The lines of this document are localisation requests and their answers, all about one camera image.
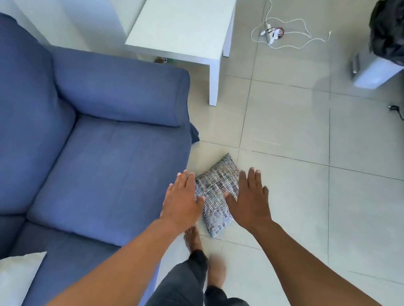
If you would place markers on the person's left hand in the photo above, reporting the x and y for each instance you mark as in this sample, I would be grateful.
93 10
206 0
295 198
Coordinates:
179 204

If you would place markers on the person's right hand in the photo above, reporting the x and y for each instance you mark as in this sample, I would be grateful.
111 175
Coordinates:
250 207

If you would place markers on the person's left thumb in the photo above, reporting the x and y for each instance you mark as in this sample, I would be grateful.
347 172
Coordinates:
200 203

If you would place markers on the person's right middle finger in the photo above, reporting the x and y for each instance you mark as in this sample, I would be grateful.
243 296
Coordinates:
251 181

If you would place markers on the person's right little finger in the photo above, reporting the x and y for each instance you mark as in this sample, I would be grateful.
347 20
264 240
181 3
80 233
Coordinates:
264 196

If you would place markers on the person's right thumb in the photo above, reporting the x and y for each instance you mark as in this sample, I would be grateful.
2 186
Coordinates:
230 199

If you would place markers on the person's right forearm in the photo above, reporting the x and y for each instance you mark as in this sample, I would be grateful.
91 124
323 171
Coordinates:
324 294

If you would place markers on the person's left forearm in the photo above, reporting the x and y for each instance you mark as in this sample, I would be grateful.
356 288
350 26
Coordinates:
120 271

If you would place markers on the black and white woven cushion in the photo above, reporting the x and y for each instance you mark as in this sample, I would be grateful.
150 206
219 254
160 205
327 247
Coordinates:
217 187

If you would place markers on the person's left foot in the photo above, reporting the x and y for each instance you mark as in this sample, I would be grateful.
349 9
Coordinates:
193 239

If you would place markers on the person's dark grey trousers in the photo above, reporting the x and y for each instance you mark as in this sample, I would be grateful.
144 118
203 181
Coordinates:
181 291

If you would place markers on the blue fabric sofa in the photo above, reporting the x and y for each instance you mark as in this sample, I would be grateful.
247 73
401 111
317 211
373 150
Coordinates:
74 147

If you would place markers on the white power strip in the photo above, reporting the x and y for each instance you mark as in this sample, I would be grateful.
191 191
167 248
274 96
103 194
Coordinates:
269 34

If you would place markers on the small brown object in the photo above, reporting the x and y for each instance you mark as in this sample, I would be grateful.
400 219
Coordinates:
160 60

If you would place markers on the white bin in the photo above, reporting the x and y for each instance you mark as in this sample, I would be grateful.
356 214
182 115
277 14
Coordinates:
375 73

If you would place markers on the white square side table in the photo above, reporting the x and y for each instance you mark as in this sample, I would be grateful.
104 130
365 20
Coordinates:
184 19

